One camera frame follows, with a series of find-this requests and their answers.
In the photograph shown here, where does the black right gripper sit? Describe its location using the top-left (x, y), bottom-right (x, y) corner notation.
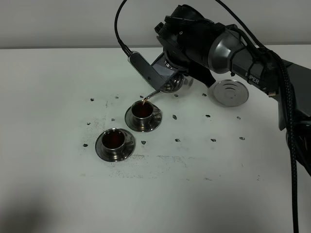
top-left (155, 36), bottom-right (216, 88)

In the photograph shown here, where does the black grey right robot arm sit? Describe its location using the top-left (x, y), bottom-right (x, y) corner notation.
top-left (155, 5), bottom-right (311, 171)

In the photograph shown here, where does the stainless steel teapot saucer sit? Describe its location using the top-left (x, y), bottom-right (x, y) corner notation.
top-left (213, 79), bottom-right (249, 107)

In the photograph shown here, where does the far stainless steel saucer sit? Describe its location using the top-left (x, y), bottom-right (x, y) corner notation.
top-left (124, 107), bottom-right (162, 133)

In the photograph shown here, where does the far stainless steel teacup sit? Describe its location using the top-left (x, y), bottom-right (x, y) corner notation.
top-left (129, 100), bottom-right (162, 120)

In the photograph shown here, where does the stainless steel teacup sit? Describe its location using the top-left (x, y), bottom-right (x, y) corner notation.
top-left (129, 100), bottom-right (162, 120)
top-left (100, 128), bottom-right (131, 151)

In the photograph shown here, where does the near stainless steel saucer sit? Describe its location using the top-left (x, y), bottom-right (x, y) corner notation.
top-left (95, 128), bottom-right (136, 162)

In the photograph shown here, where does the near stainless steel teacup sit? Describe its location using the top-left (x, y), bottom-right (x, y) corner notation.
top-left (100, 128), bottom-right (131, 151)

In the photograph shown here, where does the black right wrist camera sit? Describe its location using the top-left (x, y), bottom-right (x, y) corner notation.
top-left (128, 51), bottom-right (179, 90)

